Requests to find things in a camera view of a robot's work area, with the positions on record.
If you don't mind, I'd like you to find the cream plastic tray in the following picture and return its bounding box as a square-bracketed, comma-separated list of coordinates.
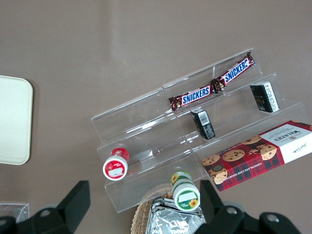
[0, 75, 34, 166]

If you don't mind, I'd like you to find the Snickers chocolate bar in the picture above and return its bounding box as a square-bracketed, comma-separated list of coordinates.
[168, 85, 215, 112]
[211, 51, 256, 92]

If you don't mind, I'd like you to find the green sunflower lid cup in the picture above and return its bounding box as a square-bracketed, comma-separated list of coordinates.
[170, 171, 201, 212]

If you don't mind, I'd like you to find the light oval wicker basket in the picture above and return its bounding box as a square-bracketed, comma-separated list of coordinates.
[131, 183, 207, 234]

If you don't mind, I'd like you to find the aluminium foil container stack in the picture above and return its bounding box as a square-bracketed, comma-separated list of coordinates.
[145, 196, 207, 234]

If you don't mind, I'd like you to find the red lid cup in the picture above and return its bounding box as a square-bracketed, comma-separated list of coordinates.
[102, 143, 130, 181]

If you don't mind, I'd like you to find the clear acrylic bottle rack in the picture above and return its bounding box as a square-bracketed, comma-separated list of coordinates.
[0, 203, 30, 224]

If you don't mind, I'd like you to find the small black box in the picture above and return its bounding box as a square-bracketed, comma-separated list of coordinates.
[250, 81, 280, 114]
[190, 109, 216, 141]

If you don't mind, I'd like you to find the clear acrylic stepped display stand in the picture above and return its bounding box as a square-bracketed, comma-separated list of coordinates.
[90, 47, 312, 215]

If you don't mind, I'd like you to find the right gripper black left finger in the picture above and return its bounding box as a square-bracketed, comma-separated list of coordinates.
[0, 180, 91, 234]

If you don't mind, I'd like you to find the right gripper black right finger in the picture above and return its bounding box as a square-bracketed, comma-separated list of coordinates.
[195, 179, 302, 234]

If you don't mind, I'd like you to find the Walkers tartan cookie box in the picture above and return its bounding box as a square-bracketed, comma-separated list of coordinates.
[201, 120, 312, 193]

